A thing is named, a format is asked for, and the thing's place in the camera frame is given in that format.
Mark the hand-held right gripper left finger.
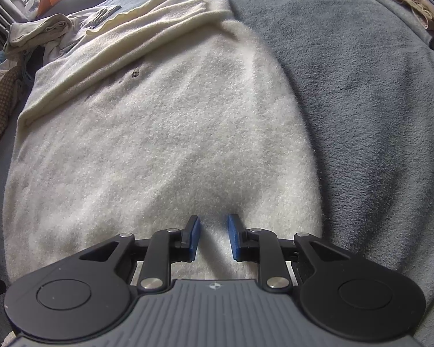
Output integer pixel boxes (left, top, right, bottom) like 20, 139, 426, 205
78, 215, 202, 294

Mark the pink checked knit sweater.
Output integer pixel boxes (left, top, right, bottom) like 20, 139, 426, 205
0, 67, 22, 158

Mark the cream white knit sweater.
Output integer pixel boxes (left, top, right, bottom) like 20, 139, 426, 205
3, 0, 324, 288

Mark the off-white shirt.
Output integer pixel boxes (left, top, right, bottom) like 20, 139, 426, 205
45, 5, 122, 58

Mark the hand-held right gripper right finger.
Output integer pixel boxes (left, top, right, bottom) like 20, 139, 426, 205
227, 214, 351, 293

